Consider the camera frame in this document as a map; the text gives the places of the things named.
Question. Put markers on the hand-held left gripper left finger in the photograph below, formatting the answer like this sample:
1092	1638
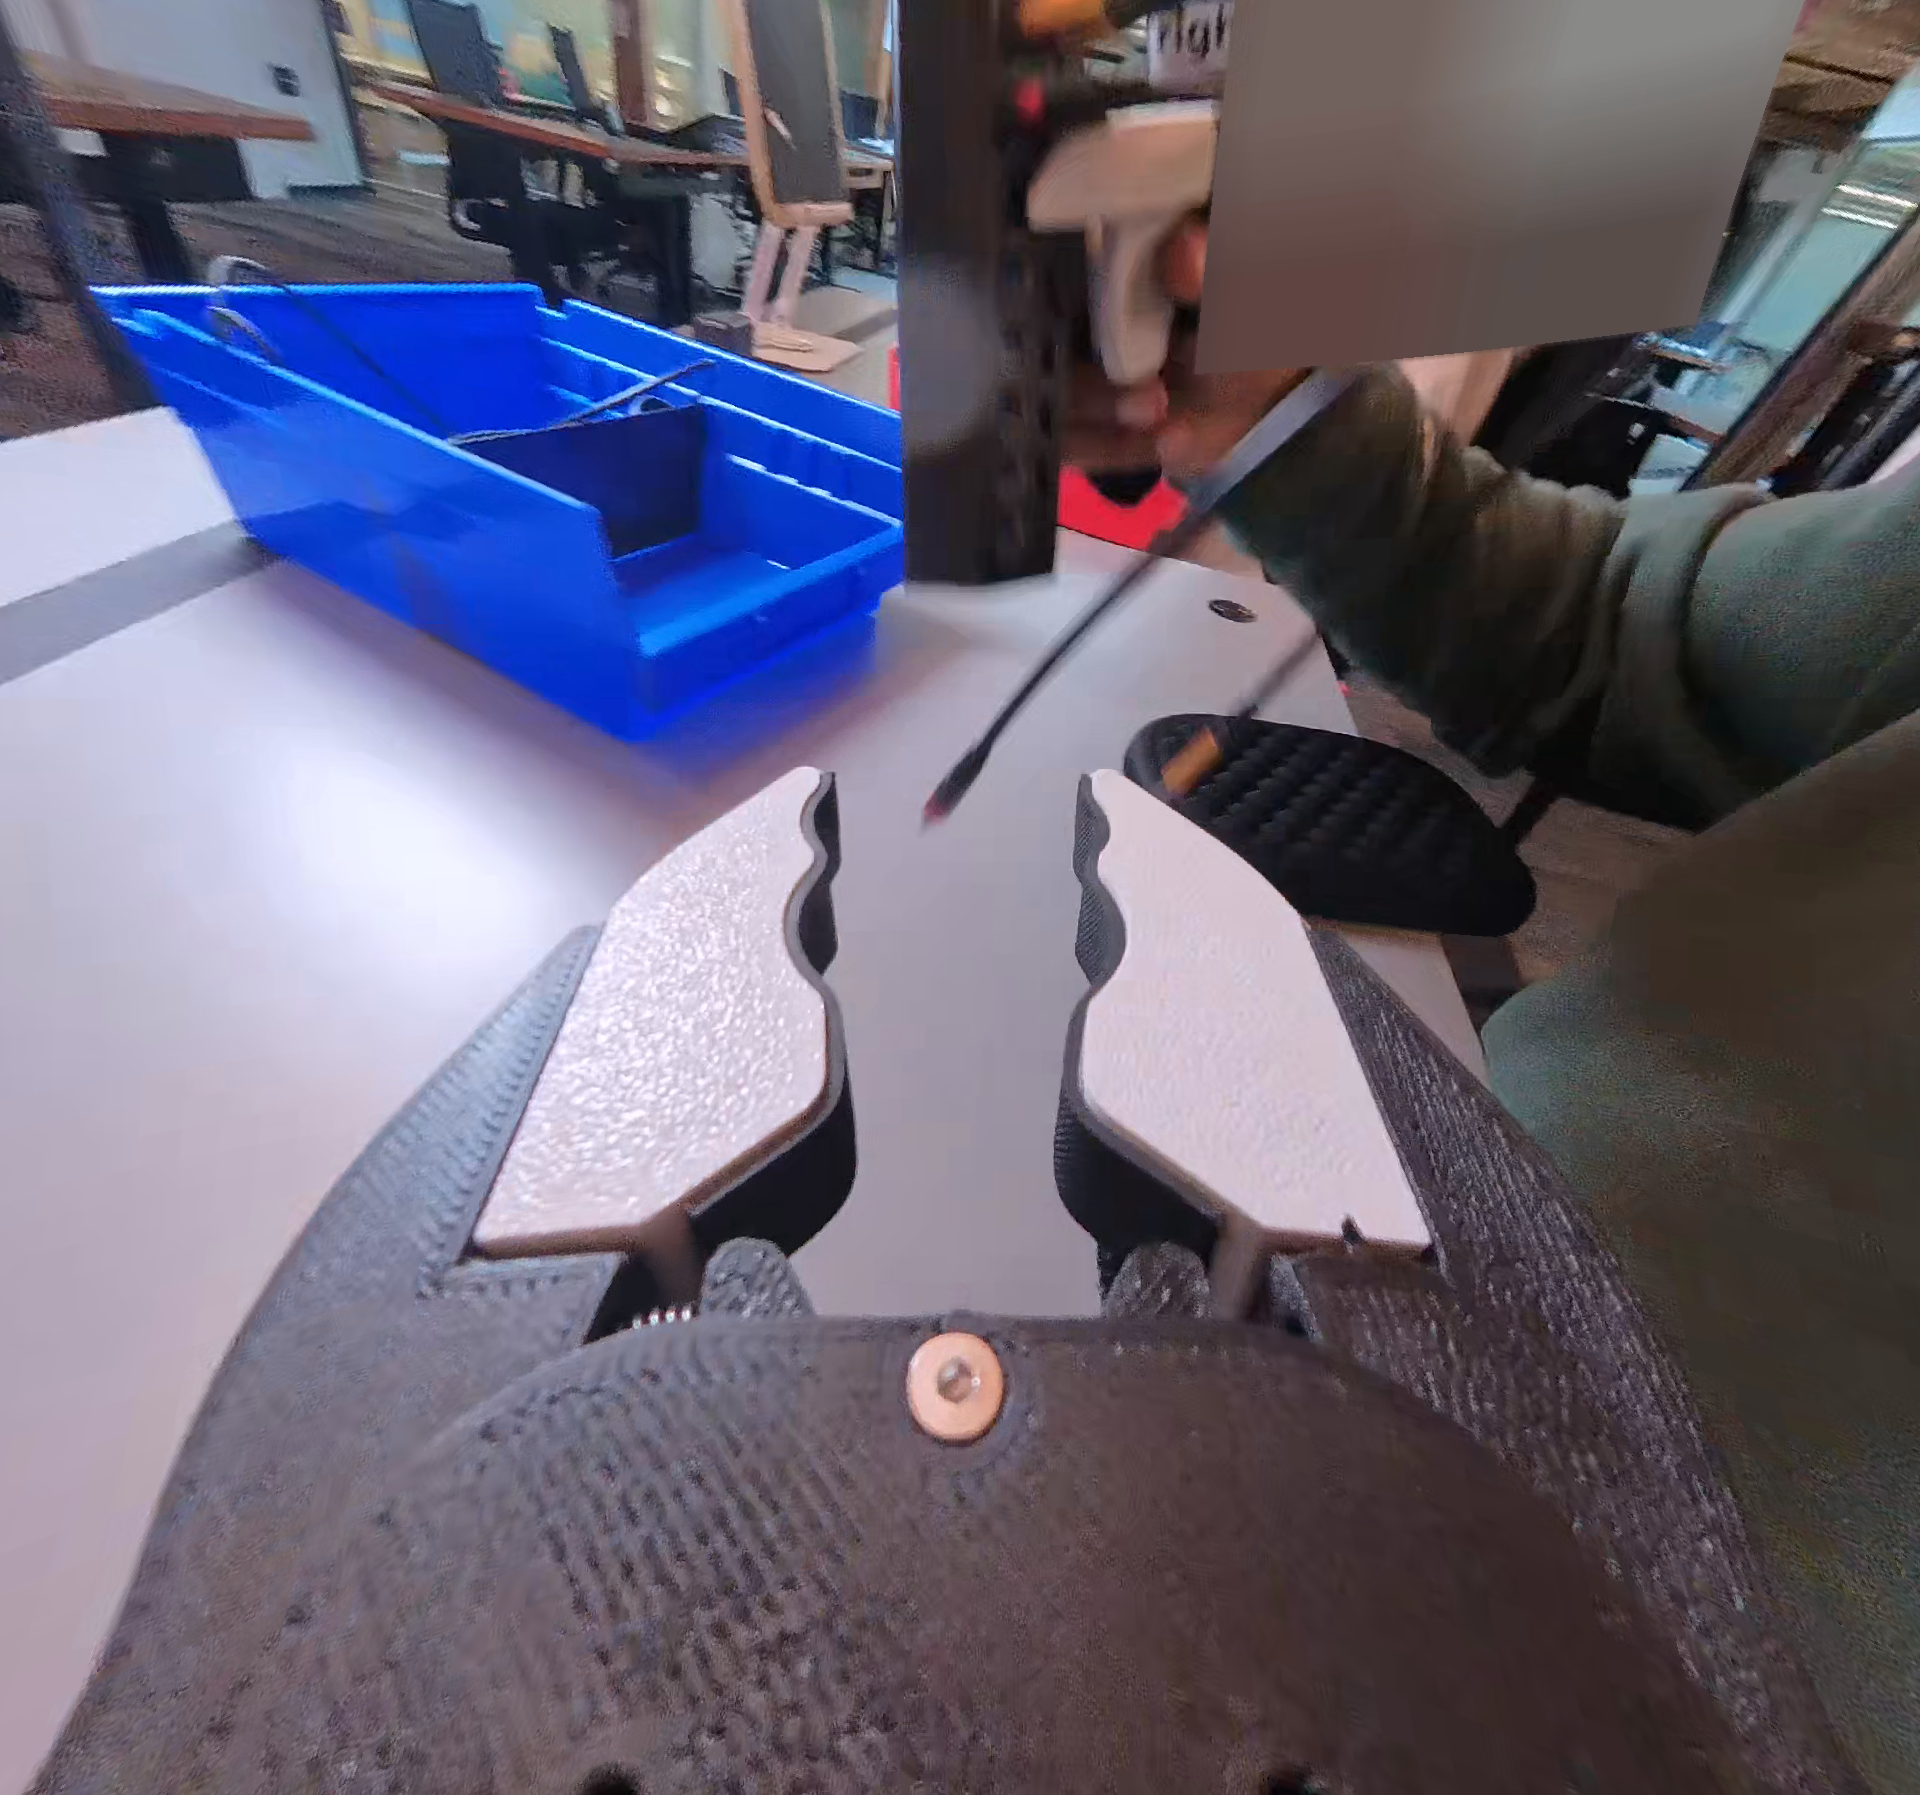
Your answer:
675	1045

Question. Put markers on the black bin divider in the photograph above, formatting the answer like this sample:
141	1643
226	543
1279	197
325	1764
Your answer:
630	489

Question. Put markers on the red plastic bin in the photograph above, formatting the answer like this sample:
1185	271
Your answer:
1124	513

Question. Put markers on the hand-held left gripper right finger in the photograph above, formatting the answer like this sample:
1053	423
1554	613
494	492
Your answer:
1228	1045

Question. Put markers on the black USB hub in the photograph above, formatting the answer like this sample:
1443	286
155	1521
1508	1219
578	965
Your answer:
960	326

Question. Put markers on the blue plastic bin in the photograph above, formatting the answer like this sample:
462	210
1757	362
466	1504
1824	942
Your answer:
451	535

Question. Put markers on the person's right forearm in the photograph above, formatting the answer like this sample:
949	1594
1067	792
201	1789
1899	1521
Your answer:
1501	578

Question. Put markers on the chalkboard easel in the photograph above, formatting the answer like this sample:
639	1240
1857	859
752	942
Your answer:
794	55

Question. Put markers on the black office chair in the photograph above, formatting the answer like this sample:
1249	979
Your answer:
451	55

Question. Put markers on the long wooden desk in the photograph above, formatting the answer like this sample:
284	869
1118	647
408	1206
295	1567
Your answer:
600	142

